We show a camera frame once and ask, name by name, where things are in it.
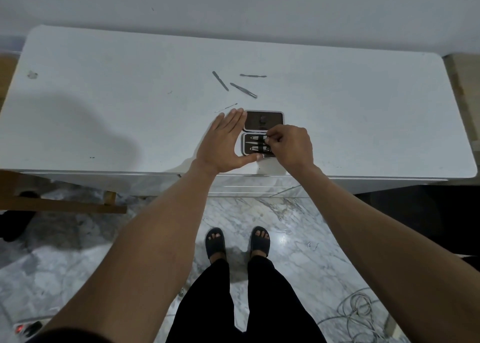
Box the flat metal nail file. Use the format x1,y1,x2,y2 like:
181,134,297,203
212,70,230,92

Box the black right sandal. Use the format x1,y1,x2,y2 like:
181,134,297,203
250,226,272,258

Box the person's left hand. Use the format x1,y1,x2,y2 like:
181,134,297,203
196,108,263,175

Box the silver tweezers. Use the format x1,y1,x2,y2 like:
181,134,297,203
229,82,259,99

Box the white table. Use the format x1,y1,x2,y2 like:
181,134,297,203
0,24,479,199

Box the person's left forearm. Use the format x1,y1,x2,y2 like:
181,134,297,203
39,159,219,343

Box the white tangled cable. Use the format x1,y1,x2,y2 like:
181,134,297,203
316,287,385,343

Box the black manicure kit case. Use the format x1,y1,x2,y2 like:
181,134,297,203
235,110,285,159

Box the black shirt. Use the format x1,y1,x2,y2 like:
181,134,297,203
29,328,115,343

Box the wooden frame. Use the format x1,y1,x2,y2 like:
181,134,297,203
0,169,128,215

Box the black left sandal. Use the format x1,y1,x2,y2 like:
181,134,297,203
205,227,228,262

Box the person's right hand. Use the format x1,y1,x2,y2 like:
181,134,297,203
265,124,316,176

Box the black trousers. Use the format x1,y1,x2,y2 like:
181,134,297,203
165,256,328,343

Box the dark cabinet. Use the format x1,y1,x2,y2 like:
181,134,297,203
353,184,480,273

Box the person's right forearm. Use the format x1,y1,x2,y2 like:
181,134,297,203
285,166,480,343

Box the white power strip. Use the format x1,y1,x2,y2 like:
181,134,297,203
12,317,51,337

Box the black bulky object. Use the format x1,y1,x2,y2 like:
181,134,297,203
0,190,39,243

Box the black sandal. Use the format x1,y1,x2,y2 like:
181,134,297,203
250,226,272,258
205,227,228,262

